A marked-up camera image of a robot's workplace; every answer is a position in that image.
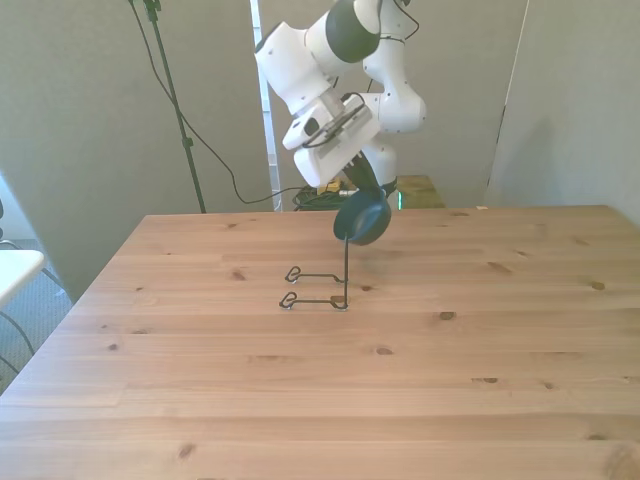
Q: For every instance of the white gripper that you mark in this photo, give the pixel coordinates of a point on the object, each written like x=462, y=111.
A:
x=327, y=160

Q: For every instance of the dark blue bowl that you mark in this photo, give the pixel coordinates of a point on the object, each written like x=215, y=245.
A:
x=362, y=220

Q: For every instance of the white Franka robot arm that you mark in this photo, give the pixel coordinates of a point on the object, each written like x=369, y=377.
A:
x=292, y=65

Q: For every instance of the yellow power box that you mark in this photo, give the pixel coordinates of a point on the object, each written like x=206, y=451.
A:
x=331, y=188

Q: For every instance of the green lit device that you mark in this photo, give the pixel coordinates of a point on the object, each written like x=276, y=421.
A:
x=400, y=201

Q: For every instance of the small wooden side table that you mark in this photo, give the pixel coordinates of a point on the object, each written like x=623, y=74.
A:
x=422, y=191

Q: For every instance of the white side table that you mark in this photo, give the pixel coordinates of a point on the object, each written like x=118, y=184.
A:
x=15, y=272

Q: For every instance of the white vertical rail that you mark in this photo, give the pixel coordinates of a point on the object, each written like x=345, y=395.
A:
x=267, y=130

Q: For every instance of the dark green camera stand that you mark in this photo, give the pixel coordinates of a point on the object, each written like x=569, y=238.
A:
x=172, y=100

